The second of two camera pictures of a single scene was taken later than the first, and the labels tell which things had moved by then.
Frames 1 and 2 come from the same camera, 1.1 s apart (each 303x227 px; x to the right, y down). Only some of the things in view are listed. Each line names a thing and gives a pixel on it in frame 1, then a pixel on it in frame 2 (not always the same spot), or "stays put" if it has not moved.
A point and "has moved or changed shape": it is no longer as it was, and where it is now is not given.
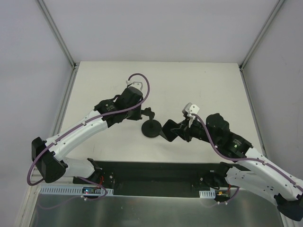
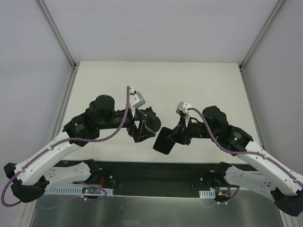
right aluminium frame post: (261, 35) stays put
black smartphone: (165, 130) has moved or changed shape
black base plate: (160, 178) stays put
